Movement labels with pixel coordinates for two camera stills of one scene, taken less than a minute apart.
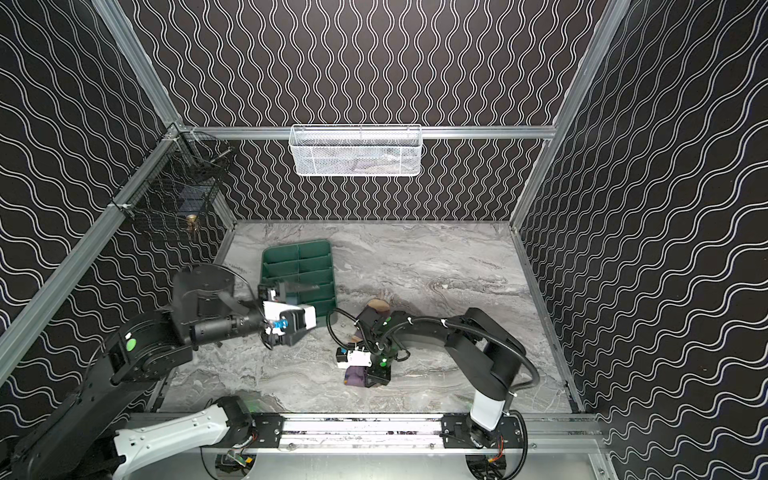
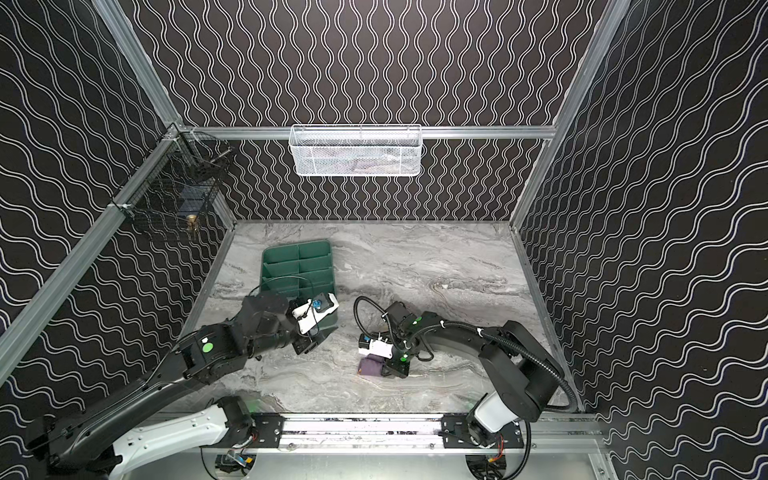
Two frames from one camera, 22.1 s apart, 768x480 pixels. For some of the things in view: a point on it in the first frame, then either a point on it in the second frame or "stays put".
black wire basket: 187,178 stays put
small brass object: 190,219 stays put
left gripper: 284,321 to 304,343
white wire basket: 355,150 stays put
